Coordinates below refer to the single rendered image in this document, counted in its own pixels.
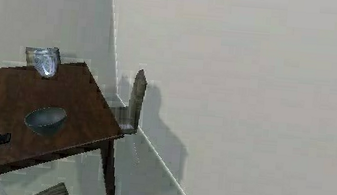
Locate dark brown wooden table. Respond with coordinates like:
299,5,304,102
0,55,131,195

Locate dark grey bowl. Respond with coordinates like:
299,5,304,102
22,104,68,139

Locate clear glass cup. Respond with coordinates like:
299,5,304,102
31,46,62,79

